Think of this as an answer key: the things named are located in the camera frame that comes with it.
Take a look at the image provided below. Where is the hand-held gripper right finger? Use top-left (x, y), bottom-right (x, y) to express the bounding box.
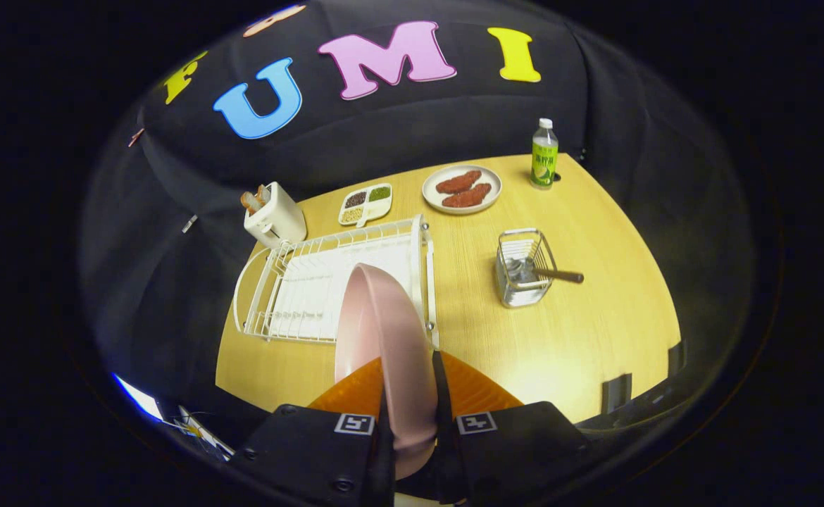
top-left (430, 350), bottom-right (592, 506)

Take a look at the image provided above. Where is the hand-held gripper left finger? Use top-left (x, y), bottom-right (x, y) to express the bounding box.
top-left (232, 356), bottom-right (397, 507)

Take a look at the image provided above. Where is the pink plate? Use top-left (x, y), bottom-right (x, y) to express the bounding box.
top-left (334, 263), bottom-right (439, 481)

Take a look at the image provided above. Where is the white wire dish rack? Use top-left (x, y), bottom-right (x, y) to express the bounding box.
top-left (232, 214), bottom-right (439, 349)

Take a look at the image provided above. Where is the metal wire basket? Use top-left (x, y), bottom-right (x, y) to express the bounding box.
top-left (495, 227), bottom-right (558, 308)

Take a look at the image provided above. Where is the spoon with dark handle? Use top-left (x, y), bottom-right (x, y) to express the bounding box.
top-left (507, 257), bottom-right (585, 284)

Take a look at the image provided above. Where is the white divided dish with beans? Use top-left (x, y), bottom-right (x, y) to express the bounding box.
top-left (337, 183), bottom-right (393, 228)

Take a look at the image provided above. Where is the white plate with meat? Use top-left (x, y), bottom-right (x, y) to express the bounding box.
top-left (422, 164), bottom-right (503, 215)

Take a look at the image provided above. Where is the white toaster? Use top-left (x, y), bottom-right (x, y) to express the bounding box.
top-left (243, 181), bottom-right (308, 249)

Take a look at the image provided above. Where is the reddish brown meat piece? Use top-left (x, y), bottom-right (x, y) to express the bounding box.
top-left (442, 183), bottom-right (492, 208)
top-left (435, 170), bottom-right (483, 194)

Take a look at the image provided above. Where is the green label drink bottle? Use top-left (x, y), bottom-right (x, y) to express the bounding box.
top-left (530, 118), bottom-right (559, 190)

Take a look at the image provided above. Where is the black backdrop cloth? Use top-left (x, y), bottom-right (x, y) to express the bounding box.
top-left (81, 0), bottom-right (758, 423)

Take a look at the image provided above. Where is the black table bracket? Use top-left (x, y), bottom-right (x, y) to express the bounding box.
top-left (602, 373), bottom-right (632, 416)

